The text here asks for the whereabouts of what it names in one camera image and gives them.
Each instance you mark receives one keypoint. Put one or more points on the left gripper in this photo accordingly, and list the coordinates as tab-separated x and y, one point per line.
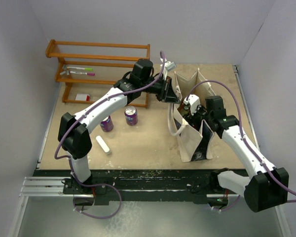
166	94

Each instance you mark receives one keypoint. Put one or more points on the red white box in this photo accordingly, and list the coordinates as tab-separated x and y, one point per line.
82	97

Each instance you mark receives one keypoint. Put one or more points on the purple soda can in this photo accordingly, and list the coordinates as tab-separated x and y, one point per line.
107	124
131	115

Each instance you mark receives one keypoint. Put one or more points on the canvas tote bag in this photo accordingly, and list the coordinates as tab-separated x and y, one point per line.
193	138

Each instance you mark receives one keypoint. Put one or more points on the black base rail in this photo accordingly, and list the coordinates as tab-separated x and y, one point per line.
190	185

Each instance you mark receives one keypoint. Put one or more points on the wooden shelf rack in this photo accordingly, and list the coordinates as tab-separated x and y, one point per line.
103	58

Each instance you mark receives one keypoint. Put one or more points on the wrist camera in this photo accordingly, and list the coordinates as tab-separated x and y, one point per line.
193	102
169	66

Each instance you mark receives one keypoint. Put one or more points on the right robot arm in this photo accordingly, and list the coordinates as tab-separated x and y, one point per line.
265	185

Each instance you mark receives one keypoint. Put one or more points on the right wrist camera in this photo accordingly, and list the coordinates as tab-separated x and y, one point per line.
193	102

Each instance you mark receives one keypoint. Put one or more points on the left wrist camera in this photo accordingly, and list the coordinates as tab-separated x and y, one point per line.
169	66

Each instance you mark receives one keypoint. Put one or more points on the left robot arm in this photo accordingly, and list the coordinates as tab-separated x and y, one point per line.
74	131

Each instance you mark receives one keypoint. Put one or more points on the white tube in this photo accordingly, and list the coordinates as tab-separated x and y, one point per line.
103	145

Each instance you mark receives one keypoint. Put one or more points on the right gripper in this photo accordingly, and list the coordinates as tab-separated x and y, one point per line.
200	108

